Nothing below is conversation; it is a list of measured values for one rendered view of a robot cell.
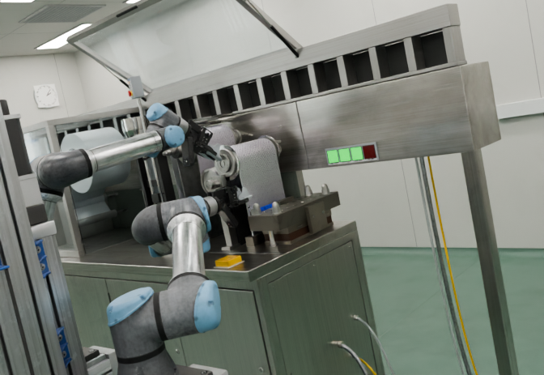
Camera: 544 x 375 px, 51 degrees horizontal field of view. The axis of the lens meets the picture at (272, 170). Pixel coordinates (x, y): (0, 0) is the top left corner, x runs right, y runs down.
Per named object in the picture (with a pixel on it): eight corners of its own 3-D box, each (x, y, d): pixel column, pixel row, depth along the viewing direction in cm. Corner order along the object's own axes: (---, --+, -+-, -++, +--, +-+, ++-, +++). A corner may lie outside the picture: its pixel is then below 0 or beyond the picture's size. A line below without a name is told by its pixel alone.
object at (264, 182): (248, 215, 234) (239, 172, 232) (285, 202, 251) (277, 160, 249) (248, 215, 234) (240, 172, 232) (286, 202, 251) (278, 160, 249)
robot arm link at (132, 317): (120, 343, 145) (108, 291, 143) (172, 331, 145) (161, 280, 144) (110, 363, 133) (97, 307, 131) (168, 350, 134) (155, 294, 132)
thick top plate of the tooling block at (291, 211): (250, 231, 228) (247, 216, 228) (312, 206, 257) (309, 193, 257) (279, 231, 217) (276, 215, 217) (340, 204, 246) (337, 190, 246)
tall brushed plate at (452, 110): (53, 198, 409) (43, 156, 407) (87, 189, 429) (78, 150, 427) (472, 152, 197) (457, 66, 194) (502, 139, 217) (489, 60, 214)
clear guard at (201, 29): (73, 40, 286) (73, 40, 286) (151, 91, 318) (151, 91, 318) (210, -27, 214) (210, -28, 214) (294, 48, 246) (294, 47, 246)
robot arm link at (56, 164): (43, 155, 170) (181, 117, 199) (32, 158, 178) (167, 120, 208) (56, 193, 171) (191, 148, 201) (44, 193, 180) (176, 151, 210)
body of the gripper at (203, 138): (214, 134, 228) (193, 118, 221) (208, 152, 225) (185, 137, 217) (202, 136, 233) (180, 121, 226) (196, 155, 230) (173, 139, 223)
